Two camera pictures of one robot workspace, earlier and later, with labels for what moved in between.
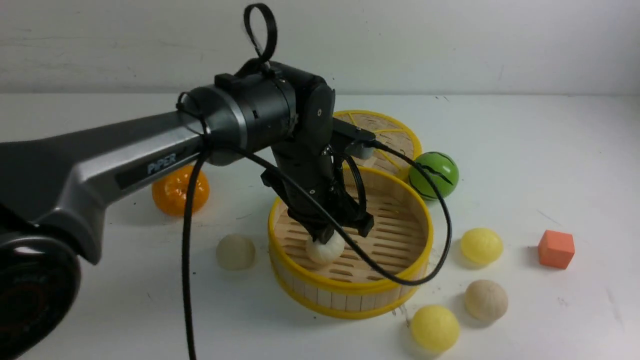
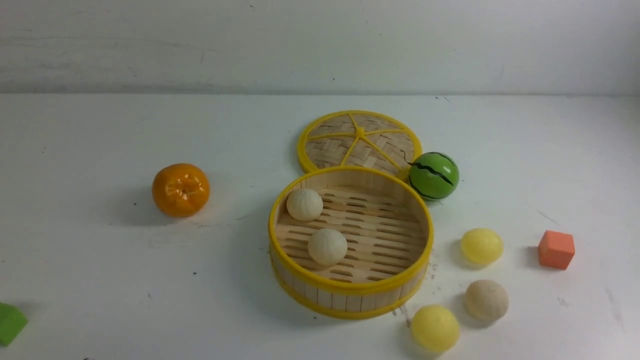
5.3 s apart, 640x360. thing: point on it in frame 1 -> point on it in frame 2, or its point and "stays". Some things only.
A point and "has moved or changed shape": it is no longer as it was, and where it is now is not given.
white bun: [235, 252] has moved or changed shape
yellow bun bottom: [434, 328] stays
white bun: [486, 299] stays
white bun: [324, 253] stays
